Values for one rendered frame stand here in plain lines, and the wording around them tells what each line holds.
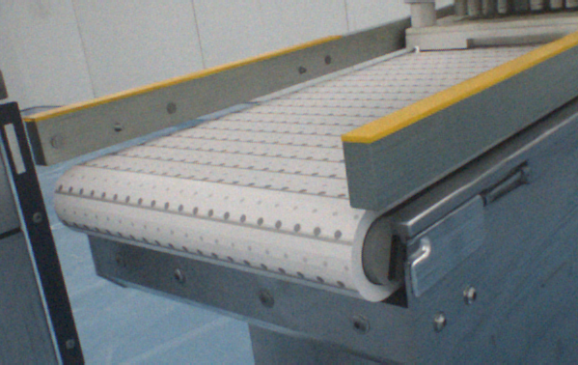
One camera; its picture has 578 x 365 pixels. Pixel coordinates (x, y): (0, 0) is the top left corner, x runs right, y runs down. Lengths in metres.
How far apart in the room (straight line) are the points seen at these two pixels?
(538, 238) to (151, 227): 0.24
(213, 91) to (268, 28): 4.12
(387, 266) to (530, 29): 0.45
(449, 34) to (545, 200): 0.34
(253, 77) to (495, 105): 0.29
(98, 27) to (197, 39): 0.95
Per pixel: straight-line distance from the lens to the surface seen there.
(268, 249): 0.36
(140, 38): 5.46
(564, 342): 0.69
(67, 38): 6.04
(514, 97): 0.42
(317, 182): 0.38
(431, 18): 0.80
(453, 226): 0.37
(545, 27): 0.74
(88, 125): 0.53
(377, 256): 0.33
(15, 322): 0.54
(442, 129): 0.35
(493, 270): 0.42
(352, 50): 0.74
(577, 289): 0.70
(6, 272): 0.53
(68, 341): 0.56
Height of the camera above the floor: 0.94
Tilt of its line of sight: 17 degrees down
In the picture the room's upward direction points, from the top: 9 degrees counter-clockwise
